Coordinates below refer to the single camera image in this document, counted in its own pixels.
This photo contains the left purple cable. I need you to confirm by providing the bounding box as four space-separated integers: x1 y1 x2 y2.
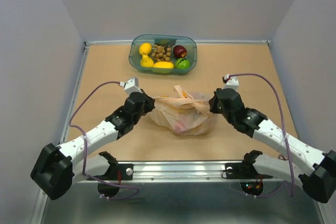
68 80 140 201

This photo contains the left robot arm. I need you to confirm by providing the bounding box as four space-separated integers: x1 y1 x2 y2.
30 90 155 200

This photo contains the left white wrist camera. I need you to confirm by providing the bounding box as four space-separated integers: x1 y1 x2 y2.
119 77 142 95

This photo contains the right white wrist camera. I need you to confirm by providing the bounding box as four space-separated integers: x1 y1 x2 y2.
222 74 239 91

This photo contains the yellow mango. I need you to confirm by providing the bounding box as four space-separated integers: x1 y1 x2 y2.
152 61 174 74

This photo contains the yellow pear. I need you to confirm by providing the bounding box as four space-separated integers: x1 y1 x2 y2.
140 53 154 68

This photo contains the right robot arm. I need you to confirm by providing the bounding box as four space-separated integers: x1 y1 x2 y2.
209 88 335 204

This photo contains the yellow lemon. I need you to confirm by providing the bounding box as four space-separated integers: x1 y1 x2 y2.
139 42 152 55

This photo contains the dark red apple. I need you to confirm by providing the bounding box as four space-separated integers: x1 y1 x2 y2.
173 45 187 59

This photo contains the purple cable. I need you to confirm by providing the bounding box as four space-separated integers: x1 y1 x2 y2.
68 80 140 201
228 73 295 198

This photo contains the teal plastic basket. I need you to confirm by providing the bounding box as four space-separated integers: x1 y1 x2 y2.
129 34 197 75

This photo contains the brown longan bunch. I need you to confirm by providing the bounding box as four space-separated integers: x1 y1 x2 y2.
150 44 173 62

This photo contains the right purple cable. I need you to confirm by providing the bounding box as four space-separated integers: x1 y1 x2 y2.
228 73 295 198

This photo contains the aluminium front rail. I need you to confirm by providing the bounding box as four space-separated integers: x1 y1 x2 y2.
86 154 291 183

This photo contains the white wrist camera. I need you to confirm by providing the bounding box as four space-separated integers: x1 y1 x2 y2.
222 74 239 91
119 77 142 95

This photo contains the green striped melon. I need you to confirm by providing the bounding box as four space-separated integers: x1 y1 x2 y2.
175 58 190 69

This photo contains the translucent orange plastic bag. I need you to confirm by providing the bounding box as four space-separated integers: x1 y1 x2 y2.
149 85 218 136

